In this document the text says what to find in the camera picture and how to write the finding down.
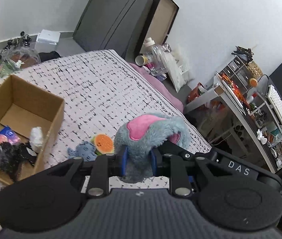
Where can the grey pink plush toy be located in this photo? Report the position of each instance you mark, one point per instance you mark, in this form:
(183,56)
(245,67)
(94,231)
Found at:
(144,133)

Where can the white foam box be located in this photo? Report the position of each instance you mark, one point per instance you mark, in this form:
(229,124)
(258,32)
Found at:
(47,41)

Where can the white item in plastic bag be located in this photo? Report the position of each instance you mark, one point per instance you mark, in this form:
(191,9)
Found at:
(36,139)

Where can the blue denim octopus patch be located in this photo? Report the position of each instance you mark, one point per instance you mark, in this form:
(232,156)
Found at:
(85,150)

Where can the white desk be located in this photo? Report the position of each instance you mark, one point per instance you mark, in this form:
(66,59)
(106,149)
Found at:
(219,90)

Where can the pink blanket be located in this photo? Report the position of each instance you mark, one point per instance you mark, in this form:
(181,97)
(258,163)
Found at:
(160,87)

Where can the clear plastic jar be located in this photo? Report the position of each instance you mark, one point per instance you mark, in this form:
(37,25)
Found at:
(154,58)

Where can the cardboard box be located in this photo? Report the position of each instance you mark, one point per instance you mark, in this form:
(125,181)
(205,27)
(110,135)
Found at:
(24,106)

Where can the blue tissue packet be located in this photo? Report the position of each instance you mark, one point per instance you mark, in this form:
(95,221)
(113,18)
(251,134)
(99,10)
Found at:
(8,135)

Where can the white keyboard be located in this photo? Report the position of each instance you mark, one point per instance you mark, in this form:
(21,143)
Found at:
(275,101)

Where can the black item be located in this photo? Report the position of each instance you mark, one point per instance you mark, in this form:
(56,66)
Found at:
(13,155)

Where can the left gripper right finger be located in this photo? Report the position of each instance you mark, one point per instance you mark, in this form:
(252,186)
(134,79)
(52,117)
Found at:
(156,161)

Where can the small drawer organizer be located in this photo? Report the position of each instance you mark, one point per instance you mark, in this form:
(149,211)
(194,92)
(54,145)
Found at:
(241,73)

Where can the white pillow bag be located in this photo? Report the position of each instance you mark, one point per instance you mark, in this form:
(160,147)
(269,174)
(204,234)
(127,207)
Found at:
(179,71)

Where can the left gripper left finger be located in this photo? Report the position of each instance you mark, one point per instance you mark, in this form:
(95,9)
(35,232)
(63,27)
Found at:
(123,157)

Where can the burger plush toy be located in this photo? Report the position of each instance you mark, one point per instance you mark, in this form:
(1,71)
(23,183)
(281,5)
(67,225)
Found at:
(103,143)

